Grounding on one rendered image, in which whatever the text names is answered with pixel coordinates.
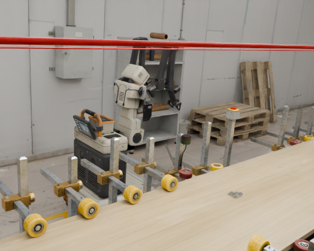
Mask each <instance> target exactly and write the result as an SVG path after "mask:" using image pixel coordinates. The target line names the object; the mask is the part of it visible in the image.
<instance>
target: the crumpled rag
mask: <svg viewBox="0 0 314 251"><path fill-rule="evenodd" d="M228 195H229V196H231V198H240V197H241V196H242V195H243V193H242V192H237V191H235V192H233V191H231V192H230V193H228Z"/></svg>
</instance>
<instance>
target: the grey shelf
mask: <svg viewBox="0 0 314 251"><path fill-rule="evenodd" d="M133 38H135V37H118V36H117V40H133ZM147 39H148V41H183V42H187V41H185V40H177V39H167V40H164V39H156V38H147ZM185 53H186V50H178V51H176V56H175V65H174V75H173V79H174V82H175V84H176V85H179V87H180V91H178V92H177V93H176V94H175V97H176V99H178V100H179V102H177V103H176V104H178V103H180V102H181V97H182V86H183V75H184V64H185ZM131 54H132V50H125V49H117V62H116V79H119V78H121V77H122V72H123V71H124V70H125V69H126V67H127V66H128V65H129V64H130V59H131ZM155 54H162V50H155ZM159 63H160V60H154V61H150V60H145V70H146V71H147V73H148V74H149V76H150V77H149V78H155V77H156V76H157V72H158V68H159ZM167 65H168V61H167ZM167 65H166V69H165V73H164V78H166V75H167ZM152 99H153V100H152V101H146V102H149V103H160V102H163V105H168V103H167V102H168V100H169V99H170V98H169V95H168V91H167V90H166V89H165V88H164V89H163V90H160V91H159V90H155V92H154V97H152ZM116 100H117V94H115V113H114V120H115V122H114V128H116V129H118V123H119V117H120V115H121V111H122V107H121V106H118V105H116ZM136 118H137V119H139V120H141V121H142V122H141V128H142V129H144V136H143V142H142V143H141V144H145V143H146V140H147V137H149V136H152V137H153V138H154V139H155V142H156V141H161V140H166V139H171V138H176V139H177V134H178V130H179V119H180V110H178V109H177V108H176V107H175V106H173V108H172V107H171V106H170V105H169V109H168V110H161V111H155V112H152V116H151V118H150V119H149V121H144V122H143V113H141V114H137V116H136ZM174 143H175V144H176V142H174Z"/></svg>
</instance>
